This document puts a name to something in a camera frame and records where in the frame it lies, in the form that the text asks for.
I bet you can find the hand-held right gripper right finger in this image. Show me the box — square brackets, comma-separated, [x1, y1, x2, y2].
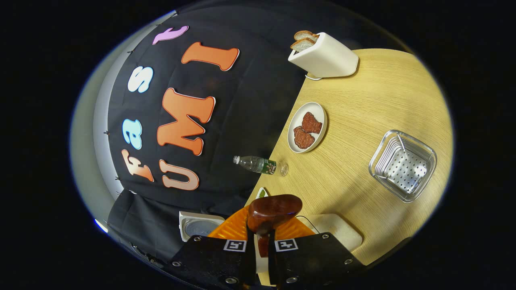
[267, 217, 366, 288]

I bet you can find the white round plate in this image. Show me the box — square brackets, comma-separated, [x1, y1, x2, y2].
[287, 101, 328, 153]

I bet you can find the white rice cooker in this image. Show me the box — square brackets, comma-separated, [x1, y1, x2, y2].
[179, 211, 225, 242]

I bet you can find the brown wooden spoon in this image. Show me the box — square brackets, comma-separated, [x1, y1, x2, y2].
[247, 194, 303, 258]

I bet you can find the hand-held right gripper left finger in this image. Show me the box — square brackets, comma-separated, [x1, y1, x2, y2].
[169, 206, 257, 290]

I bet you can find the white toaster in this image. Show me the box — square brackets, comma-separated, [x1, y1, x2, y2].
[288, 32, 359, 79]

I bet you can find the clear plastic water bottle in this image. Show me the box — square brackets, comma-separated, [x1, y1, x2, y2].
[233, 155, 289, 177]

